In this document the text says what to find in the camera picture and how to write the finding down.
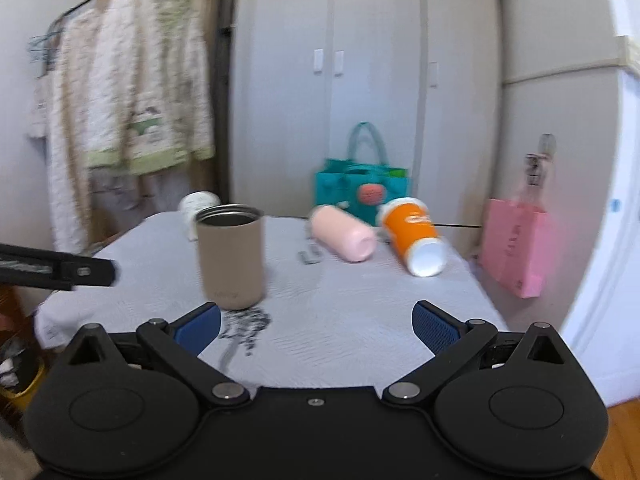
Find tan brown tumbler cup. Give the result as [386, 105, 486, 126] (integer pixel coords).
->
[195, 204, 266, 311]

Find orange white paper cup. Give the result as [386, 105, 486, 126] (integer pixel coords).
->
[376, 197, 448, 278]

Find white leaf-print paper cup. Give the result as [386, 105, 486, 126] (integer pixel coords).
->
[178, 191, 220, 242]

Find pink tumbler cup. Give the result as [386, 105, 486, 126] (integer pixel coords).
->
[309, 205, 378, 263]

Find black white patterned coaster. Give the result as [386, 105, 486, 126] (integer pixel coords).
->
[219, 307, 271, 356]

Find pink paper shopping bag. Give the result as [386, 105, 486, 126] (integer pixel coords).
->
[478, 152, 551, 300]

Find grey patterned tablecloth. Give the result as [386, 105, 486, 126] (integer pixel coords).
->
[35, 212, 503, 389]

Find white door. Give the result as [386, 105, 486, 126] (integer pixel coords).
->
[562, 0, 639, 406]

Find grey metal carabiner clip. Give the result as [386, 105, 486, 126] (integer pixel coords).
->
[298, 220, 323, 266]

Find black left gripper tip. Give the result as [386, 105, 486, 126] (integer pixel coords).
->
[0, 244, 117, 292]

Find teal felt tote bag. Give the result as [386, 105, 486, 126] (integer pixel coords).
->
[314, 122, 410, 226]

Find white green fleece robe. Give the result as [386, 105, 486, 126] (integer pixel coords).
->
[85, 0, 215, 176]

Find white fleece garment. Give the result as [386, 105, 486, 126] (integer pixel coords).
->
[28, 9, 100, 254]

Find grey wooden wardrobe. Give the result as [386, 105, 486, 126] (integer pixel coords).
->
[230, 0, 501, 226]

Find black hair ties on hook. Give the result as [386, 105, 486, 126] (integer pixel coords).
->
[523, 131, 558, 187]

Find beige wall switch box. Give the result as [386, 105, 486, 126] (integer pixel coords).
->
[616, 36, 640, 78]

